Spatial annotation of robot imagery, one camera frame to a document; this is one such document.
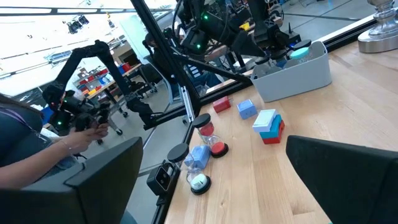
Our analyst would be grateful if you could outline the red plug adapter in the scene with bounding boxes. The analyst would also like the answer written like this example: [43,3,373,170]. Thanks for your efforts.
[213,95,233,114]

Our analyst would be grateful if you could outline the black table-level camera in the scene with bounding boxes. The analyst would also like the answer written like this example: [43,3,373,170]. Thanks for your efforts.
[146,160,181,197]

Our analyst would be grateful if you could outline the lavender block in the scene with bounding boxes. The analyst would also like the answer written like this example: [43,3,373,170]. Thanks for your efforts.
[251,108,286,146]

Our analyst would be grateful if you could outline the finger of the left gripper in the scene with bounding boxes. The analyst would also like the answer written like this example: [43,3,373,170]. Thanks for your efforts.
[231,29,267,58]

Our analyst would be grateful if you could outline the person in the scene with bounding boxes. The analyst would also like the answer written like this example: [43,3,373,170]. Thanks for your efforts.
[0,93,44,169]

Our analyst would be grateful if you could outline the person's forearm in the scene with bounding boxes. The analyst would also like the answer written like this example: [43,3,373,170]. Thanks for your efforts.
[0,139,75,190]

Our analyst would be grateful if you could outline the black aluminium rig frame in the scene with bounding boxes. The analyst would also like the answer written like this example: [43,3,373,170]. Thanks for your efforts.
[130,0,379,224]

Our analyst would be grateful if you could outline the clear black capped hourglass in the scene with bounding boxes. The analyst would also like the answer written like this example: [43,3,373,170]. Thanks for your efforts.
[292,39,313,50]

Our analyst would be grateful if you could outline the black disc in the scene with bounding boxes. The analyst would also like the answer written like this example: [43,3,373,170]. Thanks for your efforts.
[167,142,212,196]
[191,113,230,159]

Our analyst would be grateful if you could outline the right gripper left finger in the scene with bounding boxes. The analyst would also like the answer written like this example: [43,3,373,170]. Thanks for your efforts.
[0,136,144,224]

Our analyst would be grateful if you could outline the person's hand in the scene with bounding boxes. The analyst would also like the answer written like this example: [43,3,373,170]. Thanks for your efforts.
[63,122,110,155]

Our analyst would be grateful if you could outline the teal capped hourglass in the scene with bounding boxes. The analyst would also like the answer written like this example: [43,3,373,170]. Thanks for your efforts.
[284,46,312,69]

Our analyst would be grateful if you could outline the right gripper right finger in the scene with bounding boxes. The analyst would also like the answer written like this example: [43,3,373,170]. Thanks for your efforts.
[285,134,398,224]

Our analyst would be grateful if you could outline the white shade table lamp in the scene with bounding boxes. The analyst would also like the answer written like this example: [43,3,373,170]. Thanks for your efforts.
[357,0,398,54]

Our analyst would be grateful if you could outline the grey plastic bin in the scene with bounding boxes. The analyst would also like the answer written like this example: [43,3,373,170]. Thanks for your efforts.
[250,40,333,103]

